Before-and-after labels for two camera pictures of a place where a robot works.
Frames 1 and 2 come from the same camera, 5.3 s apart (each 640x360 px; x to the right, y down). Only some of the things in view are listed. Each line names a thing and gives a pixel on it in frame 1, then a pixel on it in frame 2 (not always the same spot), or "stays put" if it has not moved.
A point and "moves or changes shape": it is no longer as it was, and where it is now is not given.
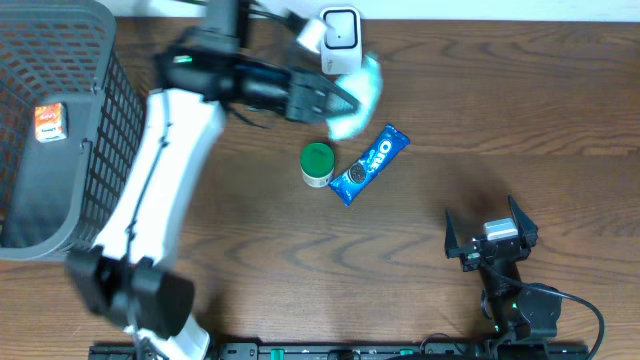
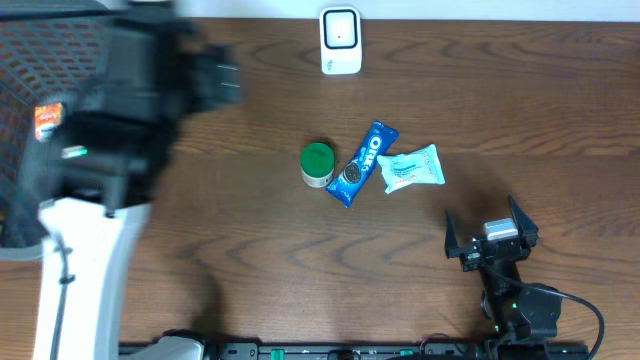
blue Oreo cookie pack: x=370 y=165 moves or changes shape
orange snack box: x=50 y=122 stays put
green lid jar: x=317 y=164 stays put
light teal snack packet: x=365 y=86 to x=421 y=166
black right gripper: x=470 y=260 stays put
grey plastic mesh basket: x=55 y=197 stays put
